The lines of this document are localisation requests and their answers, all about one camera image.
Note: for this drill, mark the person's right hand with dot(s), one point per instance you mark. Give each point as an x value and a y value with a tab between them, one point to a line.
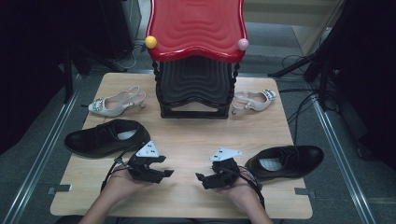
239	194

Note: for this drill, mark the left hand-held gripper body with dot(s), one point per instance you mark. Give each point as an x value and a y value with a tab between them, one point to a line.
144	169

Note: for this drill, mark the dark curtain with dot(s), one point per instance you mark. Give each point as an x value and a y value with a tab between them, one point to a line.
25	62
373	77

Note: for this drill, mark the person's left hand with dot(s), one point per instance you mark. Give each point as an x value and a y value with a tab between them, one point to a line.
120	186

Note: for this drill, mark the black leather shoe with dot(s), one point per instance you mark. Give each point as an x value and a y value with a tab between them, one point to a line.
90	141
305	157

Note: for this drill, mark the black tripod stand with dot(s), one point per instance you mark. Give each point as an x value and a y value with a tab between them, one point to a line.
320	62

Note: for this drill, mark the red and black shoe rack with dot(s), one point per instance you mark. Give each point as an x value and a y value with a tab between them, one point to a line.
196	25

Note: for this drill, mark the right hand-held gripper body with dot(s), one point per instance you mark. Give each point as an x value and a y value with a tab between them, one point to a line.
225	171

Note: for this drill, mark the black stand post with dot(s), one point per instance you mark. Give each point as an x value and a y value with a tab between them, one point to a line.
67	87

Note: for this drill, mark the white heeled shoe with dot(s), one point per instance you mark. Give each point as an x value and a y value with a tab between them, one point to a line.
258	104
109	107

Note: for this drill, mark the grey metal table bracket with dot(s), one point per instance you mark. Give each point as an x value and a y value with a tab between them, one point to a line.
60	188
303	191

